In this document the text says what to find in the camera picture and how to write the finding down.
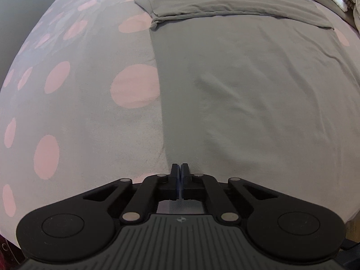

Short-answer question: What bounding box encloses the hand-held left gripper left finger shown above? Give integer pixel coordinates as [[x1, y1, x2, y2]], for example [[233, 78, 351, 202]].
[[83, 163, 180, 225]]

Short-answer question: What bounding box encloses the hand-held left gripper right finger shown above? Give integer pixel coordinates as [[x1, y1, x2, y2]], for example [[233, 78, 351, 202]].
[[181, 163, 278, 226]]

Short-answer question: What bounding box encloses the taupe grey shirt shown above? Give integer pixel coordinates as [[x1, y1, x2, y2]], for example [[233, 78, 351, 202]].
[[133, 0, 360, 223]]

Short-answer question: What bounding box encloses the grey pink-dotted bed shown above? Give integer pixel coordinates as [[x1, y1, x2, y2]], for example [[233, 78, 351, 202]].
[[0, 0, 360, 248]]

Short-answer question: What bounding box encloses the dark red patterned cloth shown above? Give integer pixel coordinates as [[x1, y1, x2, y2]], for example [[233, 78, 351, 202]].
[[0, 236, 26, 270]]

